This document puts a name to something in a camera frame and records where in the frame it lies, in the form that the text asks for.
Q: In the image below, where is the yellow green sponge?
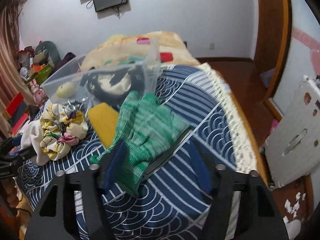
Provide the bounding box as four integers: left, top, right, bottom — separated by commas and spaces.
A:
88, 102, 119, 148

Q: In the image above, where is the green cardboard box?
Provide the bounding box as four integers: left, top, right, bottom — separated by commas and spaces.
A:
25, 64, 53, 85

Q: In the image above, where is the brown wooden door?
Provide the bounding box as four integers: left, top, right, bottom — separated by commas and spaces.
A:
254, 0, 292, 100

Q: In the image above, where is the grey green neck pillow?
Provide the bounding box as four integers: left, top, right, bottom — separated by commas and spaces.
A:
34, 41, 61, 65

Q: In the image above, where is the pink rabbit plush toy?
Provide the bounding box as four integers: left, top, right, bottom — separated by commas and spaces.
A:
29, 79, 48, 106

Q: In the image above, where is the clear plastic storage box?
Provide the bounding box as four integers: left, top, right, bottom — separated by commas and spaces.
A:
41, 51, 161, 107

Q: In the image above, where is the colourful beige fleece blanket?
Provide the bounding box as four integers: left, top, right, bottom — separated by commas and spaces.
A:
80, 31, 201, 71

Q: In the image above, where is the dark purple clothing pile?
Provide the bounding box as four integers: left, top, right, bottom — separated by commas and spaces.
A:
53, 52, 76, 72

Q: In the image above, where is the yellow cartoon print cloth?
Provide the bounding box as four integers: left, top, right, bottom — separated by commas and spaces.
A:
40, 103, 88, 161

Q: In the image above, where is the green knitted glove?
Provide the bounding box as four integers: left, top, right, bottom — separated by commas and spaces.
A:
91, 91, 189, 197

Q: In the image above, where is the blue white patterned tablecloth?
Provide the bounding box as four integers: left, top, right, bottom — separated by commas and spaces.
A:
17, 63, 258, 240

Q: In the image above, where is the white soft towel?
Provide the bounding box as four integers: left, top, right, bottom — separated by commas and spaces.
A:
21, 120, 49, 166

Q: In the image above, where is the pink striped curtain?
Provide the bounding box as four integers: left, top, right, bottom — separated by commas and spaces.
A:
0, 0, 36, 136

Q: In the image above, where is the yellow round plush ball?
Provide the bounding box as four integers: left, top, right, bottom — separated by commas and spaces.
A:
56, 82, 76, 99

